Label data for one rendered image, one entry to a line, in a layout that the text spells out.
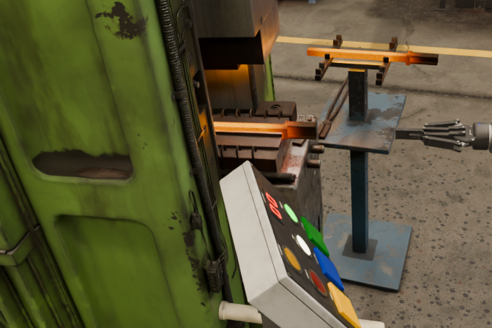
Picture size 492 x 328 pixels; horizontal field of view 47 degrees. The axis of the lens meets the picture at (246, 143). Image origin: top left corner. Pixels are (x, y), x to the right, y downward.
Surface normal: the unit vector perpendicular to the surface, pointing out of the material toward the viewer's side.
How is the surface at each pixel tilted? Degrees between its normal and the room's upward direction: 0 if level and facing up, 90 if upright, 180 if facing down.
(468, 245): 0
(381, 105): 0
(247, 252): 30
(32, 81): 89
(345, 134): 0
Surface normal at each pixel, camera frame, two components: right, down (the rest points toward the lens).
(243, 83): -0.25, 0.57
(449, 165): -0.12, -0.83
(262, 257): -0.59, -0.62
